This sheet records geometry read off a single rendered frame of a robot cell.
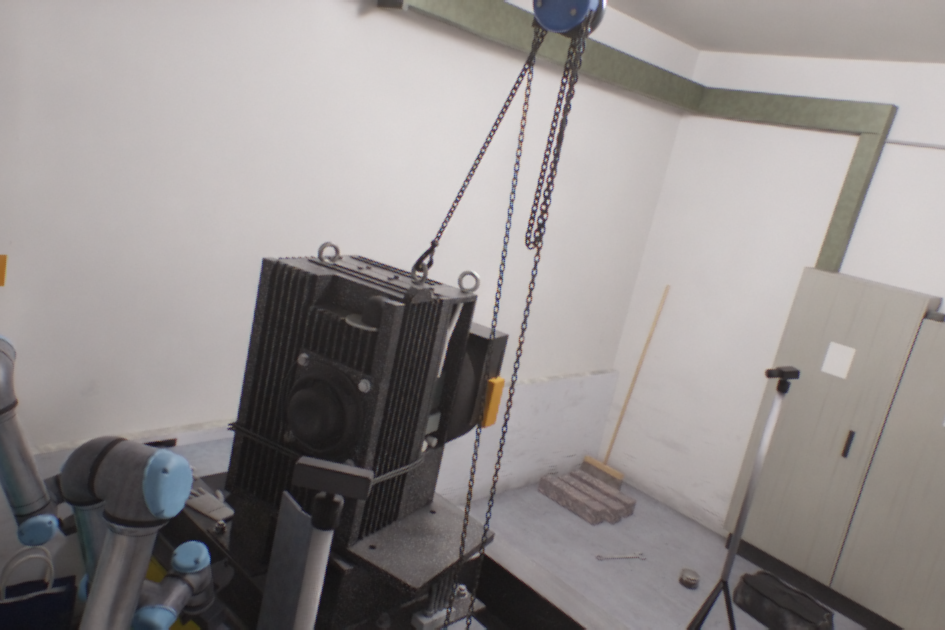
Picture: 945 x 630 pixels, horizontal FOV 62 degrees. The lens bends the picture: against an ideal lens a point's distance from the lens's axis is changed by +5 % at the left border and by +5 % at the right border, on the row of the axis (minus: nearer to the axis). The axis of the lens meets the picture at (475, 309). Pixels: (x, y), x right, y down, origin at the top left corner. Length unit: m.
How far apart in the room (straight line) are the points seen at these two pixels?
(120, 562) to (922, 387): 3.76
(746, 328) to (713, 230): 0.65
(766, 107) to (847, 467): 2.07
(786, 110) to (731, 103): 0.34
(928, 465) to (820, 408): 0.53
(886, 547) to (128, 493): 3.85
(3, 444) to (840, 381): 3.81
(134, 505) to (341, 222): 2.01
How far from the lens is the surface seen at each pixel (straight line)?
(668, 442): 5.31
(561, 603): 2.72
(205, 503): 2.87
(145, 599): 1.93
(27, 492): 2.18
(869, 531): 4.68
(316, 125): 3.23
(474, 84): 3.77
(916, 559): 4.66
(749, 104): 5.01
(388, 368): 2.05
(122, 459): 1.63
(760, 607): 4.48
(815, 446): 4.67
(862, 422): 4.57
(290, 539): 2.13
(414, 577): 2.19
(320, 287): 2.20
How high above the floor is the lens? 2.07
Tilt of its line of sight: 12 degrees down
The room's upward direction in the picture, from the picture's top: 12 degrees clockwise
